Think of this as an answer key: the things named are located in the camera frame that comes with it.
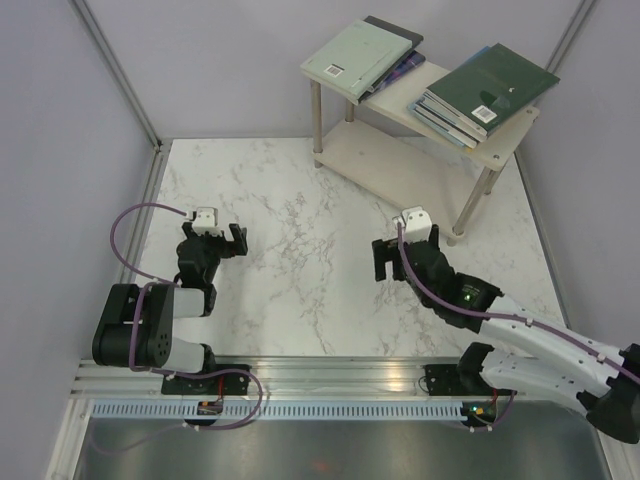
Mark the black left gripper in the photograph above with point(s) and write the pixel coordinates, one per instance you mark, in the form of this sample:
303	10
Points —
237	247

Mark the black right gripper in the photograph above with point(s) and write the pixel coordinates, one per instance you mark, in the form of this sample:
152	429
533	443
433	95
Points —
385	251

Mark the dark blue Wuthering Heights book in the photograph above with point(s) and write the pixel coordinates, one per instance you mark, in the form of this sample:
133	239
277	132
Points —
440	125

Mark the bright blue book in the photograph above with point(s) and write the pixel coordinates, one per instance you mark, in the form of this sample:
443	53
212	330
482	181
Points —
450	110

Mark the dark green book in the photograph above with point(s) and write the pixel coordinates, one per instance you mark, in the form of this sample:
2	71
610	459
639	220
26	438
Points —
521	82

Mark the purple galaxy cover book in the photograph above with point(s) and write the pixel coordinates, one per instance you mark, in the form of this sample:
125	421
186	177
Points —
412	61

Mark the clear plastic file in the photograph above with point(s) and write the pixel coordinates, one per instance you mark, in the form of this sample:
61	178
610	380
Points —
355	59

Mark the black book Moon and Sixpence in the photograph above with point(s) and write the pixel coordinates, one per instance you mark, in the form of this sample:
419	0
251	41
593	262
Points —
415	38

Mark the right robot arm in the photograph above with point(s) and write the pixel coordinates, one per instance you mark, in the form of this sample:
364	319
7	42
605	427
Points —
599	381

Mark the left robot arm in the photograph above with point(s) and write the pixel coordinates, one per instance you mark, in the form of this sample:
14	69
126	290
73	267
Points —
135	330

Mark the white two-tier shelf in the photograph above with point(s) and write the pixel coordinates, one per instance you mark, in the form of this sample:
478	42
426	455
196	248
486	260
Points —
425	170

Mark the left aluminium frame post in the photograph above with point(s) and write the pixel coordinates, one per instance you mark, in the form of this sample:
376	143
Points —
113	65

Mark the aluminium frame post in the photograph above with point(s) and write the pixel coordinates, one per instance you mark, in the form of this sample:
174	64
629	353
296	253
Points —
571	34
113	65

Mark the aluminium front rail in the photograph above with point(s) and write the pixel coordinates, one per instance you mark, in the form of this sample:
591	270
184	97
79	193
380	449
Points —
282	377

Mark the white perforated cable duct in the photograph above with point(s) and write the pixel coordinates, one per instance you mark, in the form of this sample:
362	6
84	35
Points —
237	409

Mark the right aluminium frame post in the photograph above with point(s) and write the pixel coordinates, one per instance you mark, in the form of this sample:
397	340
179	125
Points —
571	34

